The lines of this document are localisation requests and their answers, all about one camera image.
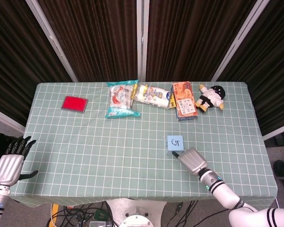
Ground orange cracker box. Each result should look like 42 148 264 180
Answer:
171 81 199 122

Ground green circuit board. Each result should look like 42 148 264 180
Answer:
94 210 107 221

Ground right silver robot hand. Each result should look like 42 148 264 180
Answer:
172 147 209 176

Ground white roll pack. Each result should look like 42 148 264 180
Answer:
131 83 175 110

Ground red ink pad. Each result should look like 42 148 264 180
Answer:
61 95 89 115

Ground black cable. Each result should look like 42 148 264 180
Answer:
46 202 109 227
164 200 199 227

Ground blue cube with numbers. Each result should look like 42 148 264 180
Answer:
166 135 186 152

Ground white screen frame post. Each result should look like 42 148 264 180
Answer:
25 0 79 83
136 0 150 82
211 0 271 82

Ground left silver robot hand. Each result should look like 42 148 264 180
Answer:
0 136 39 187

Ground dark brown ribbed screen panel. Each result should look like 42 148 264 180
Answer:
217 0 284 137
0 0 73 126
37 0 139 82
146 0 258 82

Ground teal snack bag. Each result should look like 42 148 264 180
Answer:
105 79 141 119

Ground white screen frame rail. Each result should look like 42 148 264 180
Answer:
0 105 26 134
262 122 284 141

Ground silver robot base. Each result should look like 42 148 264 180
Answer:
107 198 168 227

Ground green checked tablecloth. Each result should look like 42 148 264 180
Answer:
9 81 279 211

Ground black and white plush doll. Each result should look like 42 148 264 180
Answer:
195 84 226 113

